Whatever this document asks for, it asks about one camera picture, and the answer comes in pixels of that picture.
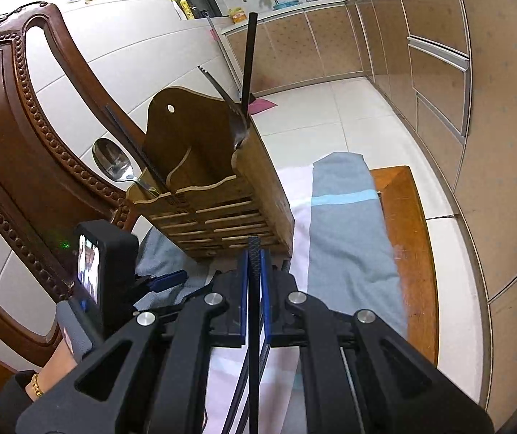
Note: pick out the pink floor mat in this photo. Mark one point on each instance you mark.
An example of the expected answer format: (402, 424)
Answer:
(263, 106)

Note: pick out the yellow box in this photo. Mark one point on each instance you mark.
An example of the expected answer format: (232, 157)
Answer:
(238, 17)

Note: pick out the wooden utensil holder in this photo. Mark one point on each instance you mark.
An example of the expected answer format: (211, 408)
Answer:
(213, 181)

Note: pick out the grey pink printed cloth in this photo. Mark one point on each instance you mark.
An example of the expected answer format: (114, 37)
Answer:
(349, 235)

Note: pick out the person's left hand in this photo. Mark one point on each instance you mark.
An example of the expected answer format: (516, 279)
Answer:
(57, 366)

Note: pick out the yellow bottle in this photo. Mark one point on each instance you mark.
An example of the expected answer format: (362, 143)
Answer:
(185, 9)

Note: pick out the teal basin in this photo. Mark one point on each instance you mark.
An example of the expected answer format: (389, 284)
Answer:
(286, 5)

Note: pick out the steel fork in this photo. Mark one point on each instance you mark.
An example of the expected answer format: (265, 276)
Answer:
(239, 129)

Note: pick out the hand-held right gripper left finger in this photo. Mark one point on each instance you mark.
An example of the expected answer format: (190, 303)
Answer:
(242, 300)

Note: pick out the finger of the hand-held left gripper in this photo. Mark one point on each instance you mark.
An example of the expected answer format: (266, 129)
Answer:
(170, 279)

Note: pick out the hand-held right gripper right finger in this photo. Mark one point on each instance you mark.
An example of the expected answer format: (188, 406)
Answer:
(268, 300)

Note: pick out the beige kitchen base cabinets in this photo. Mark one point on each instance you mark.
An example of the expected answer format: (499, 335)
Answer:
(489, 122)

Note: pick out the carved brown wooden chair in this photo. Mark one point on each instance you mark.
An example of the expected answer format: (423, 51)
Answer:
(5, 144)

